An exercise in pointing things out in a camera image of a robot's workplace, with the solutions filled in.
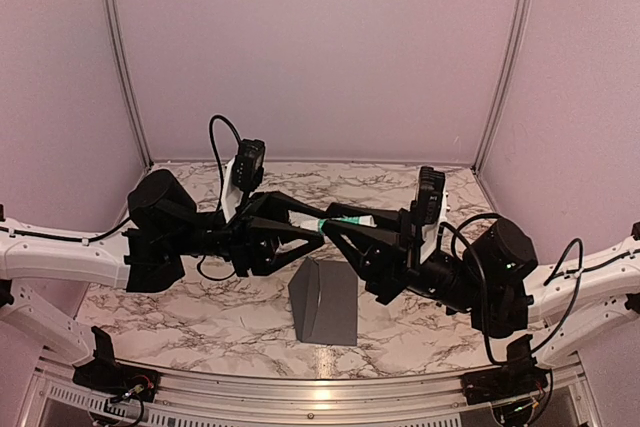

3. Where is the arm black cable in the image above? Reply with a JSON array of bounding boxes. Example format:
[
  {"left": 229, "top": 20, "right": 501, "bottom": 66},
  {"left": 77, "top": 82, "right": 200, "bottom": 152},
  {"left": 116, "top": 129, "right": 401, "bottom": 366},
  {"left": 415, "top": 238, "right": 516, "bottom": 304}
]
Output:
[
  {"left": 0, "top": 114, "right": 244, "bottom": 281},
  {"left": 439, "top": 211, "right": 586, "bottom": 367}
]

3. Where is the white glue stick cap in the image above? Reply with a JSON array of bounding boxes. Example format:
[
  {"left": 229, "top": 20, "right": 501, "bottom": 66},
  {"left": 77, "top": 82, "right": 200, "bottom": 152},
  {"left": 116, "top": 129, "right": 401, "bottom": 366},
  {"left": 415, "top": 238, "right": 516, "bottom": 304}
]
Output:
[{"left": 289, "top": 212, "right": 320, "bottom": 230}]

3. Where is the dark grey envelope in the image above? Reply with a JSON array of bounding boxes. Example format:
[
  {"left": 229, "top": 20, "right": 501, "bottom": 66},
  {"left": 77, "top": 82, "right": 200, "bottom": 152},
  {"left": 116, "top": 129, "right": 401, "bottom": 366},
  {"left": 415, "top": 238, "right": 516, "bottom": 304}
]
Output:
[{"left": 288, "top": 257, "right": 359, "bottom": 347}]

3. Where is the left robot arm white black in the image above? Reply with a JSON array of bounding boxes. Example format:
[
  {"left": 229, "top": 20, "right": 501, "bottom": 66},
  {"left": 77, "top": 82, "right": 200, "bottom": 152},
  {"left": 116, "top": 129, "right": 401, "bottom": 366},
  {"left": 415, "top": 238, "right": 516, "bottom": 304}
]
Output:
[{"left": 1, "top": 169, "right": 327, "bottom": 399}]

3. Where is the green white glue stick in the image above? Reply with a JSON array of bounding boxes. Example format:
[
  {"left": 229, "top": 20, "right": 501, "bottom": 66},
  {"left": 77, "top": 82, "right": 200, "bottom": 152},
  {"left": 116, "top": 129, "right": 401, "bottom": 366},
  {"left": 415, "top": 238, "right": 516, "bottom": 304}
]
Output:
[{"left": 315, "top": 215, "right": 377, "bottom": 232}]

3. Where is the aluminium frame post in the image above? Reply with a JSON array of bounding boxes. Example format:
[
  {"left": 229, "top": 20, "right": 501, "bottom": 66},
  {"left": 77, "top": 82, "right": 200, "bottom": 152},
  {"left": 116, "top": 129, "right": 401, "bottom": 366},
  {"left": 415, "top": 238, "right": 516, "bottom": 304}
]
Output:
[
  {"left": 102, "top": 0, "right": 153, "bottom": 171},
  {"left": 472, "top": 0, "right": 532, "bottom": 175}
]

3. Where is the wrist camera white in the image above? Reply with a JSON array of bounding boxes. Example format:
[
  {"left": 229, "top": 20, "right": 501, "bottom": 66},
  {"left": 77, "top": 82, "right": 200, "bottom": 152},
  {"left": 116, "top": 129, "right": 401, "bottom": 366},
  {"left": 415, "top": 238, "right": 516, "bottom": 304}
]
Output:
[
  {"left": 220, "top": 139, "right": 266, "bottom": 222},
  {"left": 411, "top": 166, "right": 447, "bottom": 264}
]

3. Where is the front aluminium rail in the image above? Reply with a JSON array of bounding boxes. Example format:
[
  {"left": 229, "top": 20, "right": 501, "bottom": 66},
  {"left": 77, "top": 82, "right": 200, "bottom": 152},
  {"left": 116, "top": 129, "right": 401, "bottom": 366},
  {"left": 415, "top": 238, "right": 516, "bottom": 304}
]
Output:
[{"left": 19, "top": 341, "right": 601, "bottom": 427}]

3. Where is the left aluminium frame post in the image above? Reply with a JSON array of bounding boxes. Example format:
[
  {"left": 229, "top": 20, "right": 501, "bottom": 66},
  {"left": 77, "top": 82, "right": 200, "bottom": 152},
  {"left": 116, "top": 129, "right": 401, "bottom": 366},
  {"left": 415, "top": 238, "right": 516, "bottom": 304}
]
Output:
[{"left": 102, "top": 0, "right": 153, "bottom": 171}]

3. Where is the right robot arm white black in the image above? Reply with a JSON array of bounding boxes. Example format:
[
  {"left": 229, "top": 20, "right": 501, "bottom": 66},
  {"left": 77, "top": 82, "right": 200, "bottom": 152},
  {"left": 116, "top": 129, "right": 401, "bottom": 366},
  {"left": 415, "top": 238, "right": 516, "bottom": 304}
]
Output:
[{"left": 321, "top": 210, "right": 639, "bottom": 405}]

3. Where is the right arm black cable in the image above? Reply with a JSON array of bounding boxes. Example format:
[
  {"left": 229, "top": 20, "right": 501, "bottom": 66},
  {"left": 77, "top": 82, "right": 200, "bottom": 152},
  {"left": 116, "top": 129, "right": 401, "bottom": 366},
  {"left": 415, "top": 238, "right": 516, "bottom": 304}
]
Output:
[{"left": 439, "top": 211, "right": 586, "bottom": 367}]

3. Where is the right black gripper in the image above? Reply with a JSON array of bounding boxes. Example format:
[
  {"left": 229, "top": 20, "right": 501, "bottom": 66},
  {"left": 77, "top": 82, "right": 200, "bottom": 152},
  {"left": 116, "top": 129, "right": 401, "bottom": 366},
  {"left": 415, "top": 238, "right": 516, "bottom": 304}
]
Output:
[{"left": 326, "top": 207, "right": 489, "bottom": 315}]

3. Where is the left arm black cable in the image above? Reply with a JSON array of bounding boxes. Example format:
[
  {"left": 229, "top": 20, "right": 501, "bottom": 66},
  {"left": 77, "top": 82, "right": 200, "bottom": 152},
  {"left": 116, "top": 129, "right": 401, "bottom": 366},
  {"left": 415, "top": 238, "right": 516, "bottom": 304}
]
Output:
[{"left": 0, "top": 114, "right": 244, "bottom": 281}]

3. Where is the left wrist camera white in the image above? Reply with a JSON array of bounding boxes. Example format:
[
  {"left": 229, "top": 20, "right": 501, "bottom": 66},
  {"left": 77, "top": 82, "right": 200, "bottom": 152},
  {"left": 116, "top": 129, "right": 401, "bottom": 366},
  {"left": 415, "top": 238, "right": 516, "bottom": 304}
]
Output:
[{"left": 220, "top": 139, "right": 266, "bottom": 222}]

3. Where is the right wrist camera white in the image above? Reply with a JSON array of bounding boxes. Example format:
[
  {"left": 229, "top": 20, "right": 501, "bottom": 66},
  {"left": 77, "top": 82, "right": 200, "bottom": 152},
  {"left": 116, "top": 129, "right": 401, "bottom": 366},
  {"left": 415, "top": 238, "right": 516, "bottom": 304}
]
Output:
[{"left": 411, "top": 166, "right": 447, "bottom": 264}]

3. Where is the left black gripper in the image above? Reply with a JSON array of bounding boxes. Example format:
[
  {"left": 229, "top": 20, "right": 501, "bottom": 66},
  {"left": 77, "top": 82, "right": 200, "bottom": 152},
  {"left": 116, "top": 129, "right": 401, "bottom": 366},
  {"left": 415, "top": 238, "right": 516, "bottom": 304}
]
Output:
[{"left": 167, "top": 190, "right": 329, "bottom": 280}]

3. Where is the right aluminium frame post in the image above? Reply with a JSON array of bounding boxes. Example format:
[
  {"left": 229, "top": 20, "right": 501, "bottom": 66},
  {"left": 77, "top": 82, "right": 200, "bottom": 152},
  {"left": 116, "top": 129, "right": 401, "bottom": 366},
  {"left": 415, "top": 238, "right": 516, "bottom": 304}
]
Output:
[{"left": 472, "top": 0, "right": 532, "bottom": 175}]

